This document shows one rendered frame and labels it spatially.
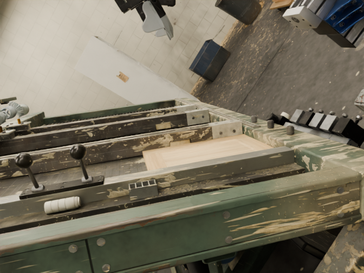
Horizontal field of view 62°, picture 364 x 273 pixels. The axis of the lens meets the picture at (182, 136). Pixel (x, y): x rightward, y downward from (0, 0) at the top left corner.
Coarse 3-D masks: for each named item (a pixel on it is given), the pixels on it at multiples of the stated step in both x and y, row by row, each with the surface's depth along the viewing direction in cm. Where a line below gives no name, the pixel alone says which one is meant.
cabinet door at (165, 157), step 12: (192, 144) 114; (204, 144) 112; (216, 144) 111; (228, 144) 109; (240, 144) 107; (252, 144) 104; (264, 144) 102; (144, 156) 106; (156, 156) 104; (168, 156) 103; (180, 156) 101; (192, 156) 100; (204, 156) 98; (216, 156) 96; (156, 168) 90
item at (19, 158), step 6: (18, 156) 67; (24, 156) 67; (30, 156) 69; (18, 162) 67; (24, 162) 67; (30, 162) 68; (24, 168) 68; (30, 174) 71; (36, 186) 74; (42, 186) 75
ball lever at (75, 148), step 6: (78, 144) 70; (72, 150) 69; (78, 150) 69; (84, 150) 70; (72, 156) 69; (78, 156) 69; (84, 156) 71; (84, 168) 74; (84, 174) 75; (84, 180) 76; (90, 180) 77
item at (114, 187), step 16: (208, 160) 85; (224, 160) 83; (240, 160) 83; (256, 160) 84; (272, 160) 85; (288, 160) 86; (128, 176) 80; (144, 176) 79; (160, 176) 79; (176, 176) 80; (192, 176) 81; (208, 176) 81; (224, 176) 82; (64, 192) 74; (80, 192) 75; (96, 192) 76; (112, 192) 77; (128, 192) 78; (0, 208) 72; (16, 208) 73; (32, 208) 74
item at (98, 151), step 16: (192, 128) 116; (208, 128) 117; (224, 128) 118; (240, 128) 120; (96, 144) 110; (112, 144) 111; (128, 144) 112; (144, 144) 113; (160, 144) 114; (0, 160) 104; (48, 160) 107; (64, 160) 108; (96, 160) 111; (0, 176) 105; (16, 176) 106
